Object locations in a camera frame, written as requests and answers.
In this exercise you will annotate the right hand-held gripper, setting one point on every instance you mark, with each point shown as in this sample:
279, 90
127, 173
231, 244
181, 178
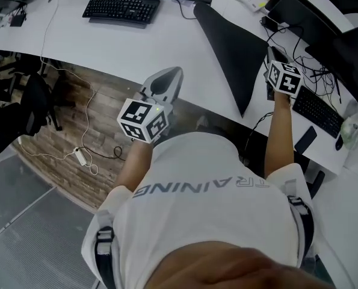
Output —
287, 81

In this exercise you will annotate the clear plastic bag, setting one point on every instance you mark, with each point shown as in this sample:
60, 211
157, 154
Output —
356, 125

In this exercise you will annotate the person's white t-shirt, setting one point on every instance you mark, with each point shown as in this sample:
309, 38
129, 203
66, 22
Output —
196, 209

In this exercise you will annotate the black smartphone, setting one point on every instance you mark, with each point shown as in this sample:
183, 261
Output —
305, 139

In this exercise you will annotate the small flat black device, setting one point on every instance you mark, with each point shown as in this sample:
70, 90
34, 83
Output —
17, 20

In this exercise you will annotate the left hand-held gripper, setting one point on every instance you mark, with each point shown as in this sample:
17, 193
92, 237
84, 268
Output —
142, 119

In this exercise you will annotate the slim black keyboard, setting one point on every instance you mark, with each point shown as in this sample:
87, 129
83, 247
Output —
317, 111

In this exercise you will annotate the person's chin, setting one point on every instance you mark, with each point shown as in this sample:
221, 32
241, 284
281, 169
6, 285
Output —
233, 269

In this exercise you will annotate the person's right forearm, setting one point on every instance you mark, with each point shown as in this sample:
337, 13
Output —
279, 137

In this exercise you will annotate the black power adapter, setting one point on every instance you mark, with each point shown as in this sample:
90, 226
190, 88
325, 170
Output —
269, 23

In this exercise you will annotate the large black keyboard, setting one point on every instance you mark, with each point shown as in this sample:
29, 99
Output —
121, 11

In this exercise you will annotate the black mesh office chair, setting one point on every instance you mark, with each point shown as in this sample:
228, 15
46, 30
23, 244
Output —
31, 107

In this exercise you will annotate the pink desk mat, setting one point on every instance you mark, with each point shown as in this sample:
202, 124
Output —
233, 53

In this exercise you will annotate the person's left forearm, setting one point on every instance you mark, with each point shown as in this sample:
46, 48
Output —
135, 167

